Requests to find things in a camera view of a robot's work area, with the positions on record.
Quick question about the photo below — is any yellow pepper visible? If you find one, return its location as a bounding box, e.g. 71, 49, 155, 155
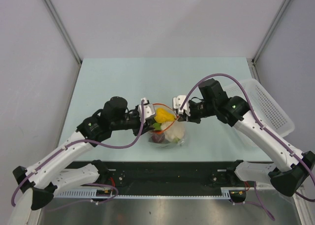
154, 108, 176, 124

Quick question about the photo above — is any dark red plum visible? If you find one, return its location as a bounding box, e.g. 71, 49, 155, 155
151, 134, 165, 144

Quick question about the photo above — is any white cauliflower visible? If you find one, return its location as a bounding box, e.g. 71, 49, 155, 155
161, 121, 185, 143

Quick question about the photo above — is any clear zip top bag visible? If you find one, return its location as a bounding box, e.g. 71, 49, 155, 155
146, 103, 186, 148

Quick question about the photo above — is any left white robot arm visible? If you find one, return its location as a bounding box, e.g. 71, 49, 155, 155
11, 96, 156, 211

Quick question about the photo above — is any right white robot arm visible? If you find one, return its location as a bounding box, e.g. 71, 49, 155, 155
172, 76, 315, 196

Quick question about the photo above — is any lime green fruit piece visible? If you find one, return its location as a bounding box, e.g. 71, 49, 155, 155
153, 123, 161, 131

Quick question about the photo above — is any white plastic basket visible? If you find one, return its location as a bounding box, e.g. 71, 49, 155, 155
222, 78, 295, 151

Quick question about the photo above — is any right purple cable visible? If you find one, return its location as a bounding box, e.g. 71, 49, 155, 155
179, 73, 315, 221

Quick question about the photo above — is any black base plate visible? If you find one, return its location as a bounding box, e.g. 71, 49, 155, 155
92, 160, 253, 195

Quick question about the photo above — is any white cable duct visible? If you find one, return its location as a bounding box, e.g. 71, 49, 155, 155
54, 188, 247, 200

